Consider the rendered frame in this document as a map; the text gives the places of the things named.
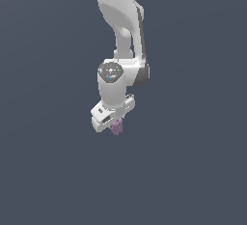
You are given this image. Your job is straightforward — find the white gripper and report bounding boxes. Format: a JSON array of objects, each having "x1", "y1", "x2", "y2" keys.
[{"x1": 90, "y1": 93, "x2": 136, "y2": 133}]

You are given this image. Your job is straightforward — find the small purple block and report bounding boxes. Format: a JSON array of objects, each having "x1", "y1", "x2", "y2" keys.
[{"x1": 110, "y1": 117, "x2": 124, "y2": 136}]

